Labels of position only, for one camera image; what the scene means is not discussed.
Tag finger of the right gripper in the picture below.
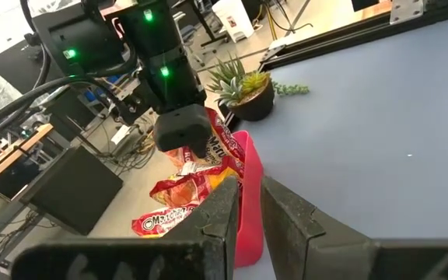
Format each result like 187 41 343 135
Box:
152 103 214 159

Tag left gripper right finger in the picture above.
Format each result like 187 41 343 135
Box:
259 175 448 280

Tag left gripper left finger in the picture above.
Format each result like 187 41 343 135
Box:
9 175 241 280

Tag pink plastic bin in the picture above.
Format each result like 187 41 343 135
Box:
229 130 266 269

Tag white floor box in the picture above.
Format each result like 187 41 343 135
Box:
110 124 131 145

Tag potted succulent plant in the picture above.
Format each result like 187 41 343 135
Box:
206 54 310 122

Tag white plastic container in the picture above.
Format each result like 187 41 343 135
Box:
211 0 256 44

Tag black equipment case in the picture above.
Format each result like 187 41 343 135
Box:
19 145 124 237

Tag black flat panel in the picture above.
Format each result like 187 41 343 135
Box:
0 37 65 94

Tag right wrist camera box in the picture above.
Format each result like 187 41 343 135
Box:
109 75 159 126

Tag tangled black floor cables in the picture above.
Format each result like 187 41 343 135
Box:
91 112 159 176

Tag yellow floor cable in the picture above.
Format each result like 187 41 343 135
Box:
264 2 283 40

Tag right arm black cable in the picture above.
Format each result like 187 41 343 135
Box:
0 83 93 145
0 73 139 135

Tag light wooden bench frame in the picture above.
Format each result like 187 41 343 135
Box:
0 123 54 195

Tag black aluminium table frame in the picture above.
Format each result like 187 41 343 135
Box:
223 0 448 131

